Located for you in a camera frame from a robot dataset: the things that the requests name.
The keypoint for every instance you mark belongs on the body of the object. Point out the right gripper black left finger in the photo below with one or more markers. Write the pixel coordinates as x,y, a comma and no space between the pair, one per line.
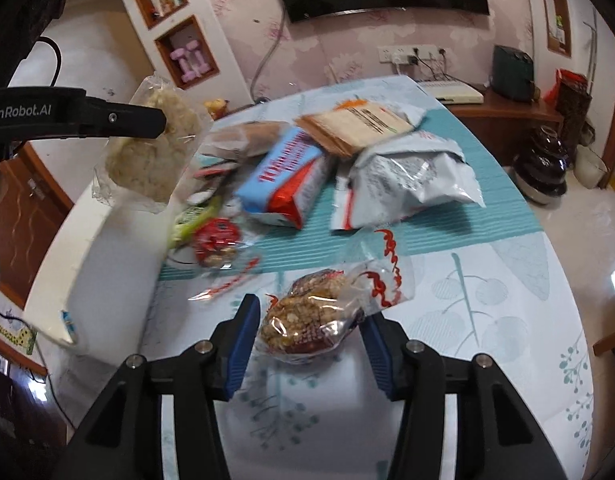
120,435

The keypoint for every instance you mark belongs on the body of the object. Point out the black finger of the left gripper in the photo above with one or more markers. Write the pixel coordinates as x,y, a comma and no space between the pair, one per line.
105,119

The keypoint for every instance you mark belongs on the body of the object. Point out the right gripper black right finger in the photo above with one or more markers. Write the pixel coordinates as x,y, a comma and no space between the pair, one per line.
497,435

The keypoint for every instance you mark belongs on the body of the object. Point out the puffed rice snack bag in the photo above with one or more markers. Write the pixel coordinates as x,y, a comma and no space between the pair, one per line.
142,174

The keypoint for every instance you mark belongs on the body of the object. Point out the nut cluster snack bag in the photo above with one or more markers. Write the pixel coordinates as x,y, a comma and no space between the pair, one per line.
317,311

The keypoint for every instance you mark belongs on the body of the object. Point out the wooden door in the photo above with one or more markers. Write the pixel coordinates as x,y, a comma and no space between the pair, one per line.
31,214

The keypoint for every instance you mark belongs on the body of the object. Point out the pink dumbbells pair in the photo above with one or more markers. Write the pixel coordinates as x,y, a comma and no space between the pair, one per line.
191,61

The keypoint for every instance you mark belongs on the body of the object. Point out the fruit bowl with apples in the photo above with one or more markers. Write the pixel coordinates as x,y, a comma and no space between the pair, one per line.
217,108

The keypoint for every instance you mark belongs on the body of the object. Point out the white plastic storage bin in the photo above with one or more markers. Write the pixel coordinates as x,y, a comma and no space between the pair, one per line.
93,288

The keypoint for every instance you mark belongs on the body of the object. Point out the teal striped table mat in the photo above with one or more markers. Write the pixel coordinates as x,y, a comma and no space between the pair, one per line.
452,225

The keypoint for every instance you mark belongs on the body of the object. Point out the red round snack pack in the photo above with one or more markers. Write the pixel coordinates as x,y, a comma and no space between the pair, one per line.
217,242

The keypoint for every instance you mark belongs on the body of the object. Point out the blue red snack pack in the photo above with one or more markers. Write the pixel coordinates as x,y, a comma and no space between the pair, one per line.
283,188

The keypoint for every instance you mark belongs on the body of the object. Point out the brown cracker pack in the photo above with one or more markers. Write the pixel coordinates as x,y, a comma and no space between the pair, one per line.
348,130

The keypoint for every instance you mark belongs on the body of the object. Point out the black ceramic jar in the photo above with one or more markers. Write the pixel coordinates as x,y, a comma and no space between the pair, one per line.
540,168

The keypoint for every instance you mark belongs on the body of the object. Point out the silver white snack bag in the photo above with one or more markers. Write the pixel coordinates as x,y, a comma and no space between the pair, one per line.
393,180

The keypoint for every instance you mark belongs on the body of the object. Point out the white bucket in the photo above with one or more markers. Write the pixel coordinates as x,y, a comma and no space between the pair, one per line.
589,168

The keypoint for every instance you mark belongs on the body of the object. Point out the wooden tv cabinet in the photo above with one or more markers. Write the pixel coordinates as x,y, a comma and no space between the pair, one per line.
503,125

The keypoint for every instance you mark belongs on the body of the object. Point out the white set-top box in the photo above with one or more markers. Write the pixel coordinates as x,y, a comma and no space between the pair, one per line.
452,92

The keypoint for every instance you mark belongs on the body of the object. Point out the dark green appliance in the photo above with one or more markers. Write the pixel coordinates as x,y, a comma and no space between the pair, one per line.
512,74

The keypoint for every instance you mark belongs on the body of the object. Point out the white wall power strip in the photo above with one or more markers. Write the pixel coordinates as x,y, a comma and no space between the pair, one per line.
428,53

